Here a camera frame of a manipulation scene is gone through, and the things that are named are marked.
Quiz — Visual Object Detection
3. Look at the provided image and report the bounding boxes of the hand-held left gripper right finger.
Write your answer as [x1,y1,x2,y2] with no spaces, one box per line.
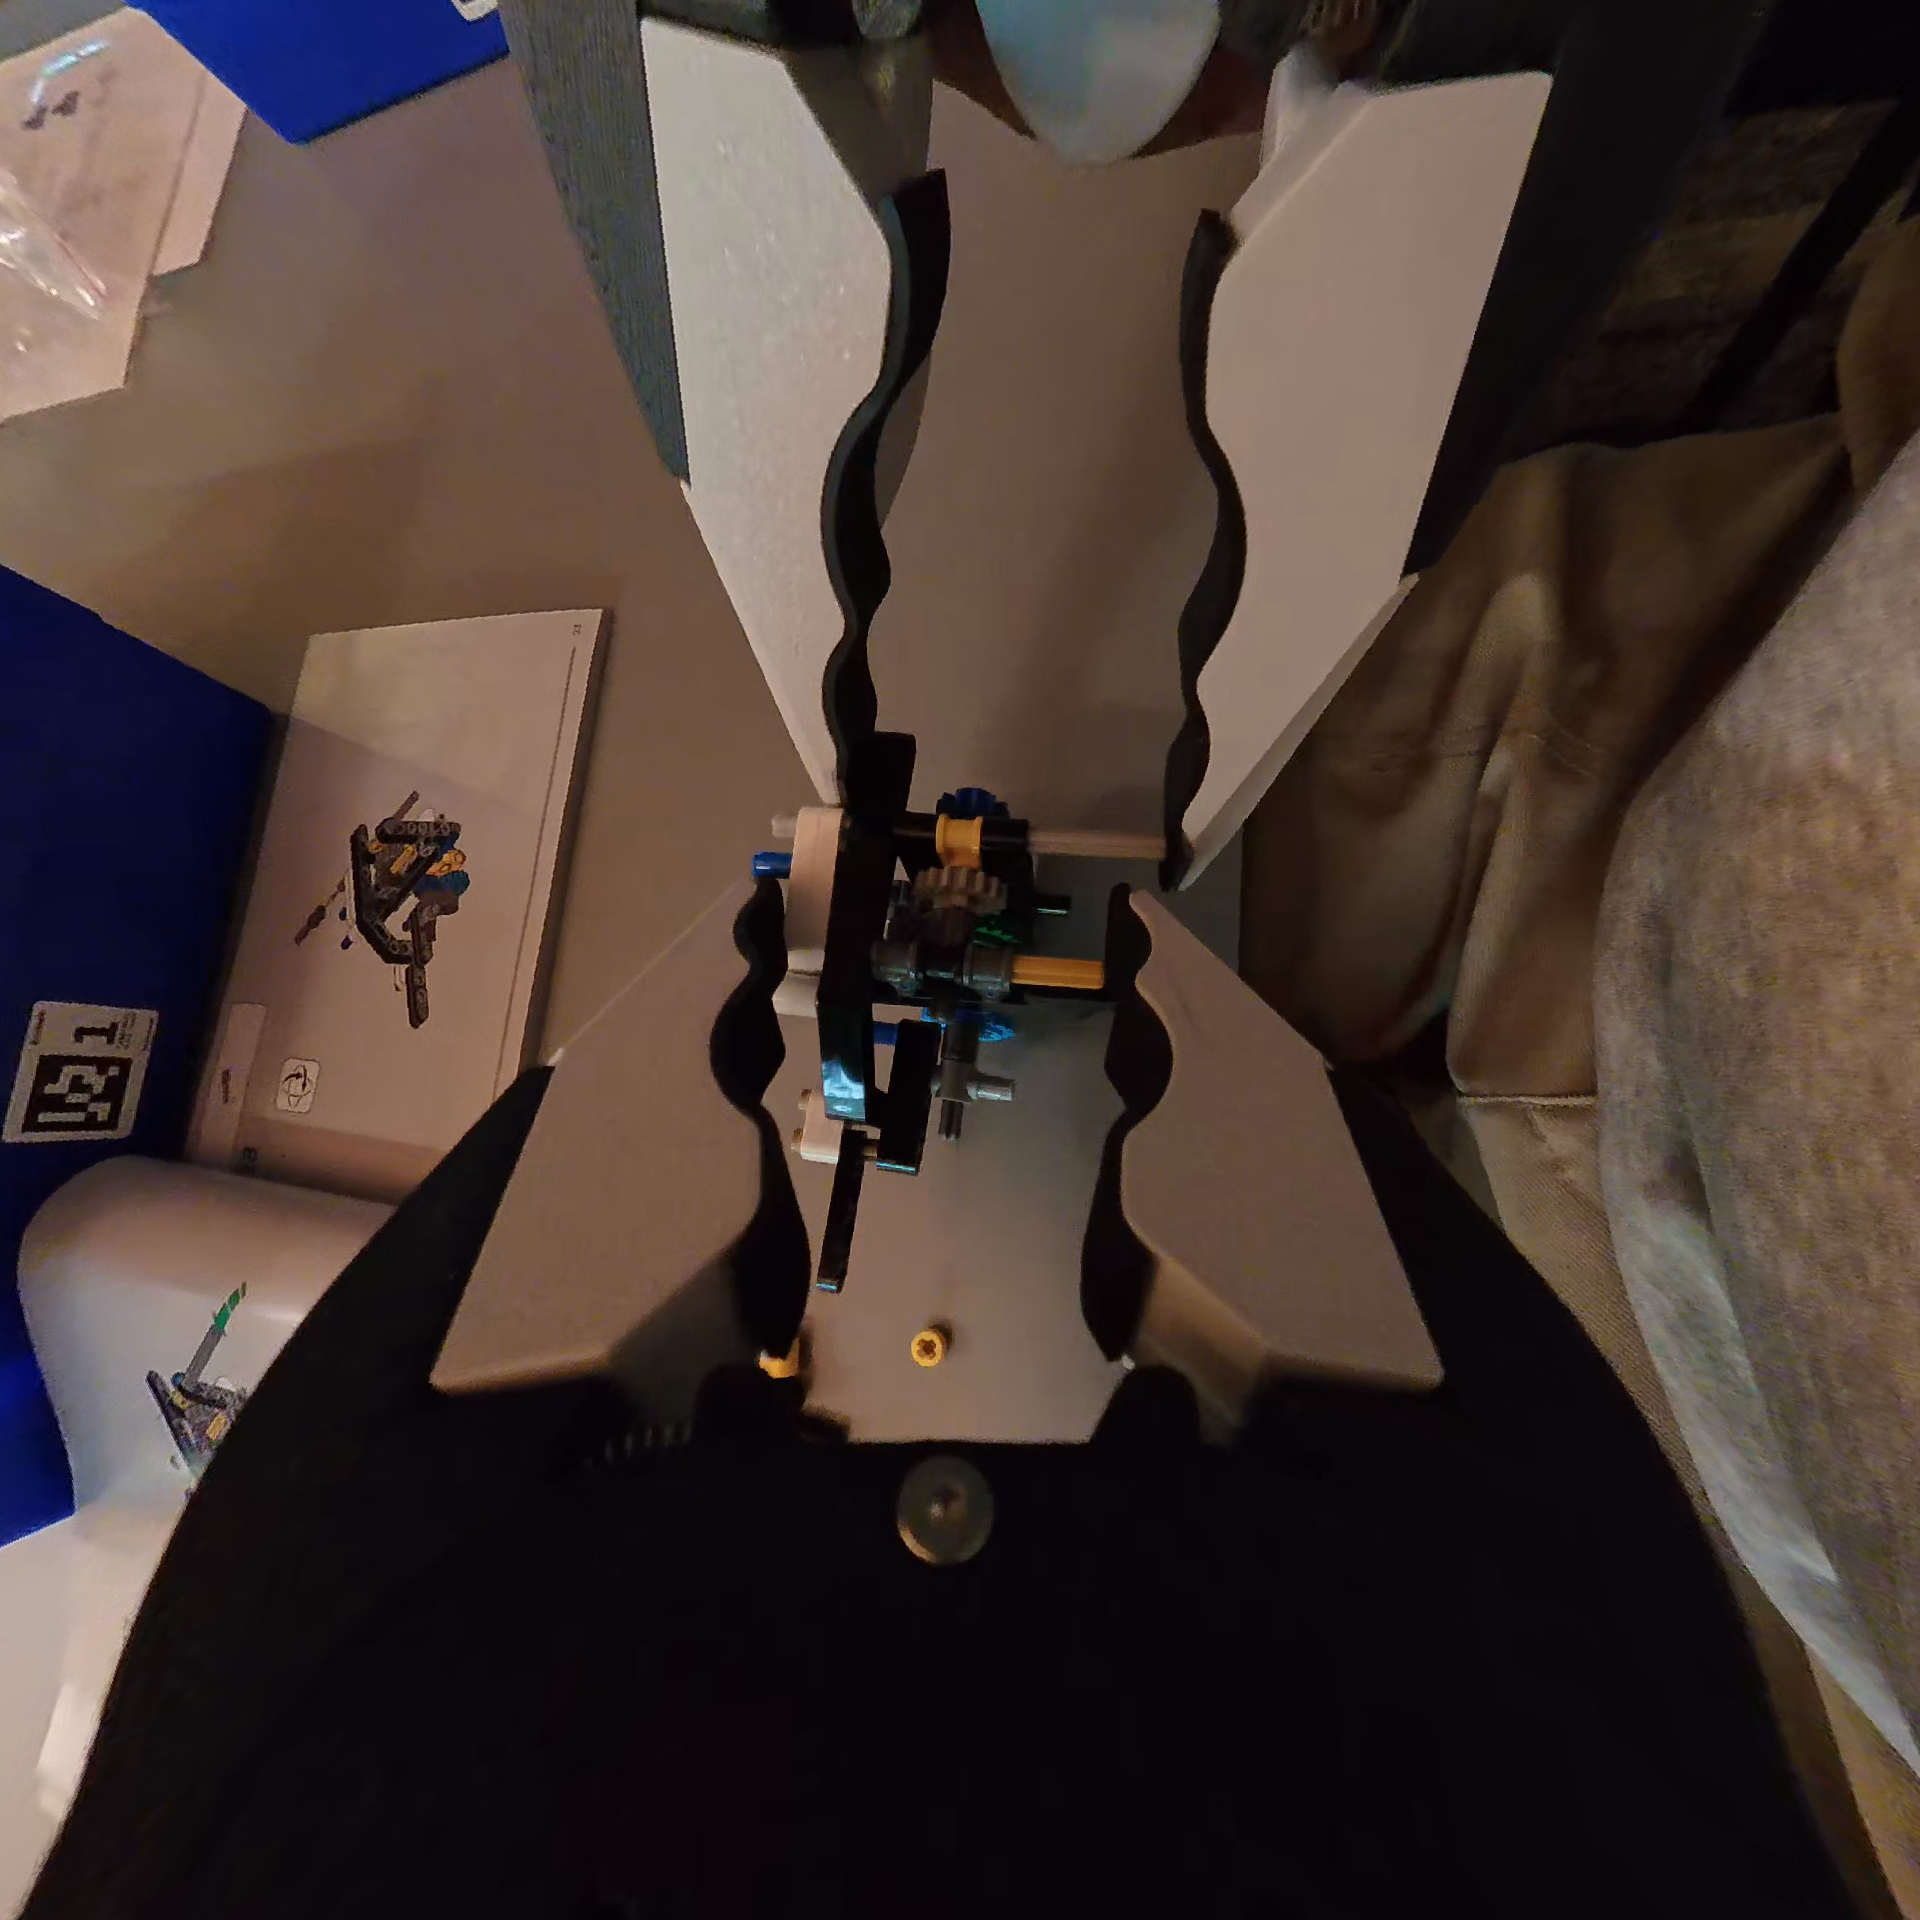
[1079,885,1449,1440]

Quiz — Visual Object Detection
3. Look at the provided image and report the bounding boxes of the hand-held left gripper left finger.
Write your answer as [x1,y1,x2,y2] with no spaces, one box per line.
[429,878,815,1431]

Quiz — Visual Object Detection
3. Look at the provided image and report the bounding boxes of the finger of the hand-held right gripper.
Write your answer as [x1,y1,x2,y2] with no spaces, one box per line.
[1158,66,1557,895]
[637,15,955,818]

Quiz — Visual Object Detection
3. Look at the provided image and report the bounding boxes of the lego technic model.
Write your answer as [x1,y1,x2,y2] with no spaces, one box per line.
[748,728,1115,1301]

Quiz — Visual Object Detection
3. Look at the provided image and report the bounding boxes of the lego instruction booklet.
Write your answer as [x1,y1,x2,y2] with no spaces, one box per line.
[16,605,612,1509]

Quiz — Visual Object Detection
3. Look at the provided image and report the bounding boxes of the blue plastic bin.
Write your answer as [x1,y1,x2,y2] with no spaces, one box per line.
[142,0,512,145]
[0,565,280,1550]

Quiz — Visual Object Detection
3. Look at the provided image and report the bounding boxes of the person's tan trousers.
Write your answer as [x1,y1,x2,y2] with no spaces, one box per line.
[1246,256,1920,1920]

